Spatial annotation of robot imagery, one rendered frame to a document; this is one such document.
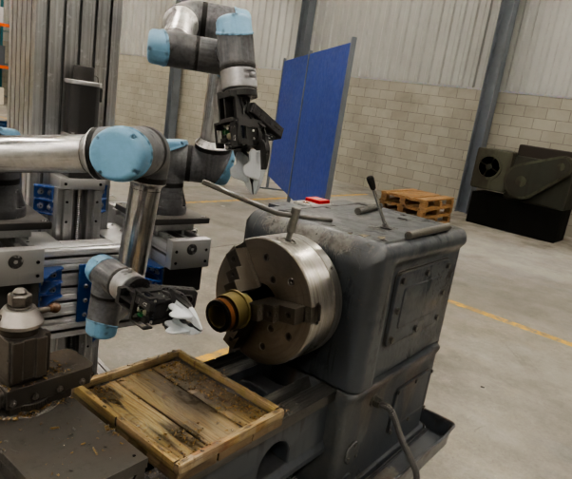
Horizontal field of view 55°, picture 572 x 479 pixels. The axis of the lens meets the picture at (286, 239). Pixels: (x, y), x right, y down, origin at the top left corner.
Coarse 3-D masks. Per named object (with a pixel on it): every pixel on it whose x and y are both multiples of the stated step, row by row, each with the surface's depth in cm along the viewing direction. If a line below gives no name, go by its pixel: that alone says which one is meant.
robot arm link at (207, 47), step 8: (200, 40) 118; (208, 40) 119; (216, 40) 120; (200, 48) 118; (208, 48) 118; (216, 48) 117; (200, 56) 118; (208, 56) 118; (216, 56) 118; (200, 64) 119; (208, 64) 119; (216, 64) 119; (208, 72) 122; (216, 72) 122
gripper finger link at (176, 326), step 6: (174, 318) 116; (168, 324) 115; (174, 324) 115; (180, 324) 115; (186, 324) 114; (192, 324) 115; (168, 330) 112; (174, 330) 112; (180, 330) 113; (186, 330) 113; (192, 330) 113; (198, 330) 112
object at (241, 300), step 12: (216, 300) 120; (228, 300) 122; (240, 300) 122; (252, 300) 126; (216, 312) 126; (228, 312) 119; (240, 312) 121; (216, 324) 123; (228, 324) 119; (240, 324) 123
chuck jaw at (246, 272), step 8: (240, 248) 132; (232, 256) 132; (240, 256) 131; (248, 256) 133; (232, 264) 132; (240, 264) 130; (248, 264) 132; (232, 272) 129; (240, 272) 129; (248, 272) 131; (256, 272) 133; (232, 280) 129; (240, 280) 128; (248, 280) 130; (256, 280) 131; (232, 288) 127; (240, 288) 127; (248, 288) 129; (256, 288) 131
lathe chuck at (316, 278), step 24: (264, 240) 130; (264, 264) 131; (288, 264) 126; (312, 264) 127; (216, 288) 142; (264, 288) 140; (288, 288) 127; (312, 288) 123; (264, 336) 133; (288, 336) 129; (312, 336) 126; (264, 360) 134; (288, 360) 129
